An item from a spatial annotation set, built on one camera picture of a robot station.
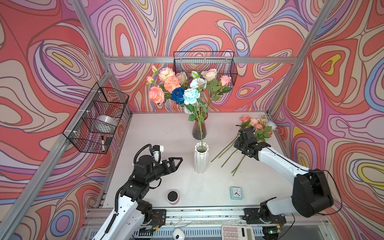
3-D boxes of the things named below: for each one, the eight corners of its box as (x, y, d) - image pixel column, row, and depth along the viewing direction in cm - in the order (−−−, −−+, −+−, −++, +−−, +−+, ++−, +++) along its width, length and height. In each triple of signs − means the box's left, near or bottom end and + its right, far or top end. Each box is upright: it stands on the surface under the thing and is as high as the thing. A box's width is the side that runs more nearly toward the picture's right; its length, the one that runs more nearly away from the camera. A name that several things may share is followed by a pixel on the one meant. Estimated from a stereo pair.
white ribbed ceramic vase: (194, 173, 89) (194, 155, 71) (194, 162, 94) (194, 142, 76) (206, 173, 89) (209, 155, 71) (205, 162, 94) (208, 142, 76)
